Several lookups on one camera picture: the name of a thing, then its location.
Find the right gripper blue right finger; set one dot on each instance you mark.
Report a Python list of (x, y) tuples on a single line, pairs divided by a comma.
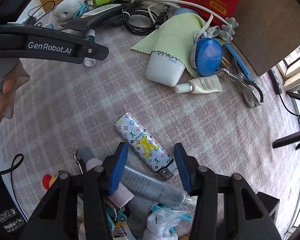
[(183, 165)]

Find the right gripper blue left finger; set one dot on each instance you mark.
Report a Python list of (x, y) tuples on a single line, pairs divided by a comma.
[(116, 166)]

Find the person's left hand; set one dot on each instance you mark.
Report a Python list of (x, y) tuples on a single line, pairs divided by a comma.
[(12, 82)]

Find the patterned lighter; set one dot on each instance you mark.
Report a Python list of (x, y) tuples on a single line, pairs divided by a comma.
[(146, 146)]

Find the grey silver tube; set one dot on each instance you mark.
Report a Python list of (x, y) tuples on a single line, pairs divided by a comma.
[(154, 189)]

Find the crumpled clear plastic bag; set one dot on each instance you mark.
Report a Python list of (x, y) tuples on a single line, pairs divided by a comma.
[(160, 222)]

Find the blue plastic clothes peg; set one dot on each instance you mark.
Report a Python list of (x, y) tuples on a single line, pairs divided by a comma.
[(82, 10)]

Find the small cream tube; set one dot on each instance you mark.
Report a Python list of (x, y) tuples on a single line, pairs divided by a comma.
[(200, 85)]

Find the black sachet with white label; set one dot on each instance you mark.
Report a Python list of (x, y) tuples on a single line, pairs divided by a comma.
[(98, 15)]

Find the white bottle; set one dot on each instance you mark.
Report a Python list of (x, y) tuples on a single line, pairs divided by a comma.
[(164, 69)]

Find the black wooden tray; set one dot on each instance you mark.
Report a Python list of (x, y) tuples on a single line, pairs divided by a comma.
[(271, 204)]

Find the silver metal tongs clip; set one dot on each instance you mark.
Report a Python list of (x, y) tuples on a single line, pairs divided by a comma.
[(251, 93)]

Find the blue round case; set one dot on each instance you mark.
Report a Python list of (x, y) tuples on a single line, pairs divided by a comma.
[(206, 56)]

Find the black power strip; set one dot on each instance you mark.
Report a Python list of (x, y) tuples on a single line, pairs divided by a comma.
[(275, 81)]

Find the light green cleaning cloth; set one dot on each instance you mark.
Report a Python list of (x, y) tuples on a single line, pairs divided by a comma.
[(177, 37)]

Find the black tripod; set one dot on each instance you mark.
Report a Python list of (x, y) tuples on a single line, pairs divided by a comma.
[(290, 139)]

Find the grey plush cable holder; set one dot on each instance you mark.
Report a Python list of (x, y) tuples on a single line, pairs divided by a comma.
[(227, 30)]

